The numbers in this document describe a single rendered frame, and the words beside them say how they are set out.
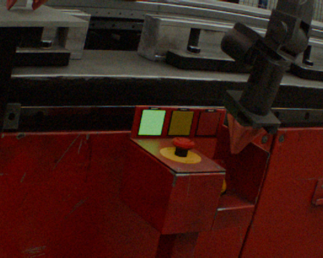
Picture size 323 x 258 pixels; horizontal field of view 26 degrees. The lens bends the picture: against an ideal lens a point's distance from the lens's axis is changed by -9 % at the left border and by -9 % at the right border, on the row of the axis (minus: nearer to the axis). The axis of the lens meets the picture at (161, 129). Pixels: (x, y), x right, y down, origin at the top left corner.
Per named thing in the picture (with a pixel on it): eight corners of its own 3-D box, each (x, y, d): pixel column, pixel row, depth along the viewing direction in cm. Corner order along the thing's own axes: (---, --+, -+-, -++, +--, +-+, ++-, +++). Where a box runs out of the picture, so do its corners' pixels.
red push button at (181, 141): (176, 163, 129) (180, 143, 128) (163, 155, 132) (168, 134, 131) (195, 163, 131) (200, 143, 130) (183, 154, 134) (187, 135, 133)
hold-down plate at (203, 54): (179, 69, 154) (182, 55, 153) (164, 61, 158) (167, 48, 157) (277, 76, 173) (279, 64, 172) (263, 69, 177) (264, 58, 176)
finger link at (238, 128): (235, 137, 140) (253, 95, 136) (254, 160, 135) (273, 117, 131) (206, 137, 136) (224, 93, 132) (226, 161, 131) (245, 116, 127)
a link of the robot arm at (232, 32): (288, 26, 119) (307, 37, 126) (242, -6, 126) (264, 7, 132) (256, 82, 122) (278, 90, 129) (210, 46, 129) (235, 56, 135)
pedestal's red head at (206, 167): (161, 235, 126) (184, 136, 121) (117, 198, 139) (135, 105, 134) (250, 226, 137) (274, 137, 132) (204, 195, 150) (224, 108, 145)
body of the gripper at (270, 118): (248, 99, 136) (262, 66, 133) (278, 132, 129) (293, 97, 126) (221, 98, 133) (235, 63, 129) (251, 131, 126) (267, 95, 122)
